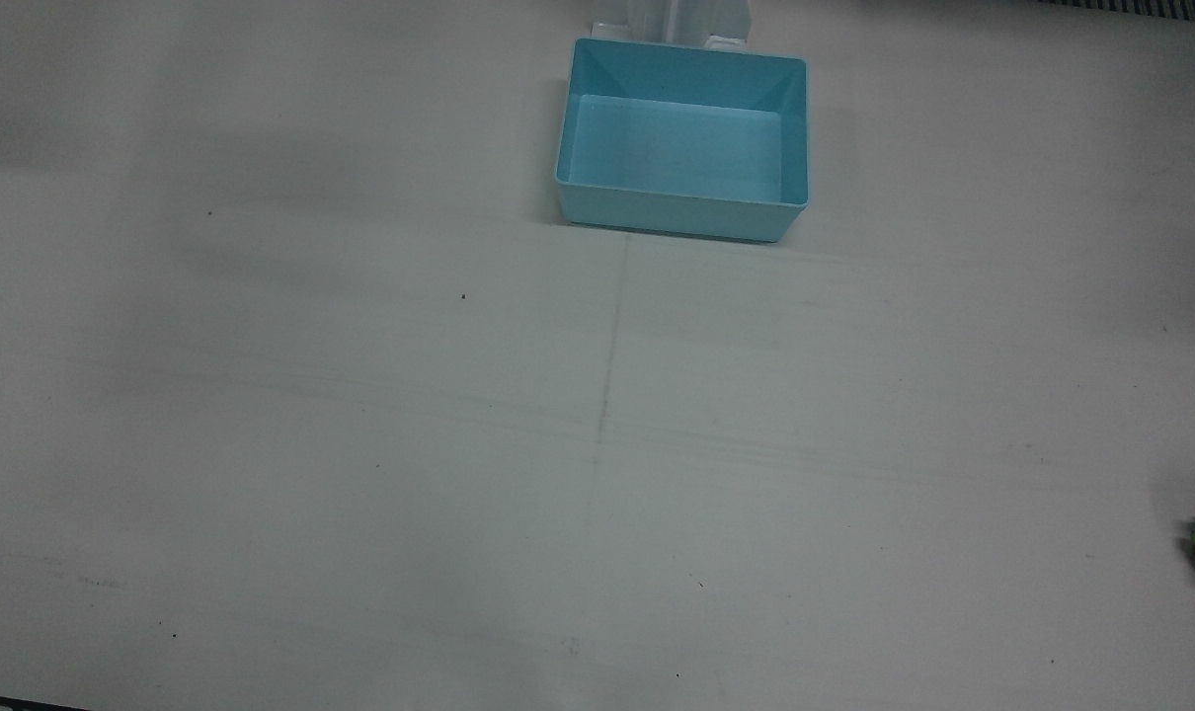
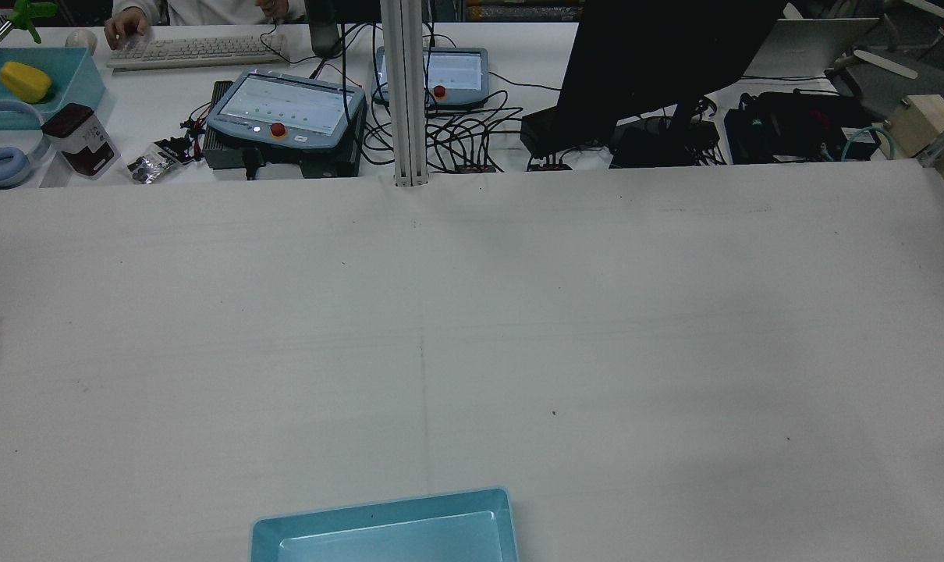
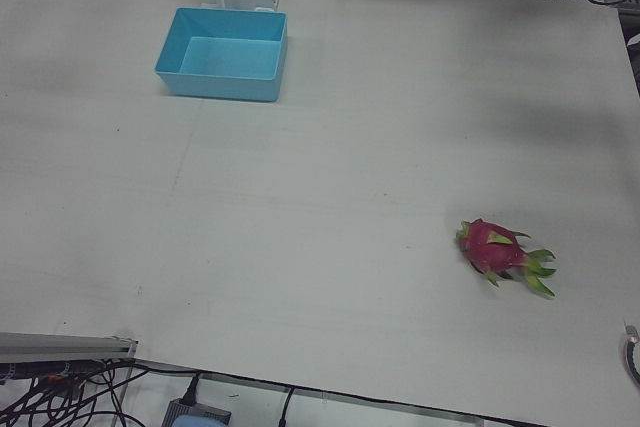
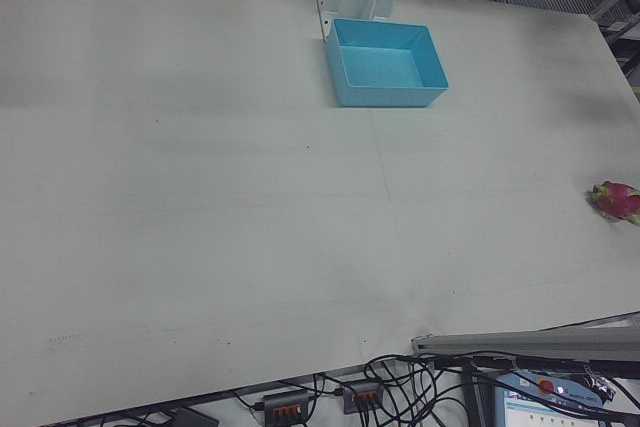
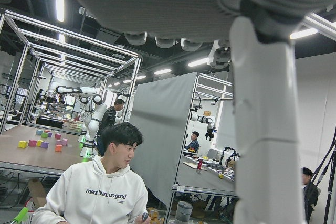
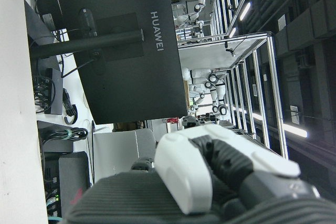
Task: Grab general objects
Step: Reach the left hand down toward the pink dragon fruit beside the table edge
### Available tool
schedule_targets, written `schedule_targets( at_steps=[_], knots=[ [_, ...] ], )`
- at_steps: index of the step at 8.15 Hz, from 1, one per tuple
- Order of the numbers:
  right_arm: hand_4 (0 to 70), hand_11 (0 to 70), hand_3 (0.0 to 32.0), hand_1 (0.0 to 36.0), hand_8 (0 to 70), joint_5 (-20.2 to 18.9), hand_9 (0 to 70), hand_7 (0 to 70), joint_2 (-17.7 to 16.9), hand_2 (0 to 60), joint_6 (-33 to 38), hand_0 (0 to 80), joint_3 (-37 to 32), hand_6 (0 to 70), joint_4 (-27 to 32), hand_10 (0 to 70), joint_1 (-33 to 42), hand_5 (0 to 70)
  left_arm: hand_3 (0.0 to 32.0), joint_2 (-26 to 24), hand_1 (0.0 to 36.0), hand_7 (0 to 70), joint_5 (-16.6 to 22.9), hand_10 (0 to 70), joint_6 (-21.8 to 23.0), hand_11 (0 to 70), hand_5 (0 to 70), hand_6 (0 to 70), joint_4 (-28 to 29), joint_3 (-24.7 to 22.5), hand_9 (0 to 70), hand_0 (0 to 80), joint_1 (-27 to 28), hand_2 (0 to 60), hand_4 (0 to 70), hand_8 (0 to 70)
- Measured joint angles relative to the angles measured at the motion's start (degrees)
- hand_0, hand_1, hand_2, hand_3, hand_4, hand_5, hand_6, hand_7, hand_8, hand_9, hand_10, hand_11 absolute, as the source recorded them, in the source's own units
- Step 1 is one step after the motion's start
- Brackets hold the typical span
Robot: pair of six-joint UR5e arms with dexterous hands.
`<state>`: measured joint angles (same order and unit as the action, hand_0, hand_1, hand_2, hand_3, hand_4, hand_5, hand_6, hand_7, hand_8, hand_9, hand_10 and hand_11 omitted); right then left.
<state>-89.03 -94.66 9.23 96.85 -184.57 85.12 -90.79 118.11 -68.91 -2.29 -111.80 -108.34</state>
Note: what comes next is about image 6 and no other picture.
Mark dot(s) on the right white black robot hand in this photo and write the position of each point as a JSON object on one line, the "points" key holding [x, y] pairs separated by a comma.
{"points": [[183, 171]]}

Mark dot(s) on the black Huawei monitor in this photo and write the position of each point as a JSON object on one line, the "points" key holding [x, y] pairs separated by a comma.
{"points": [[123, 82]]}

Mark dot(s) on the black computer tower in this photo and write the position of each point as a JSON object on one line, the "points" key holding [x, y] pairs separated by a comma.
{"points": [[72, 179]]}

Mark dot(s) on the black docking hub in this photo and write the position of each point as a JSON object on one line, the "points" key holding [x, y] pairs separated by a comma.
{"points": [[53, 90]]}

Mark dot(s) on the black monitor stand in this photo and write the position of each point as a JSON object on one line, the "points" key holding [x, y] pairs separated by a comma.
{"points": [[78, 44]]}

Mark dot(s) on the aluminium frame cage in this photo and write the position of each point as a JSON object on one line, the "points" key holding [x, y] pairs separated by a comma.
{"points": [[274, 82]]}

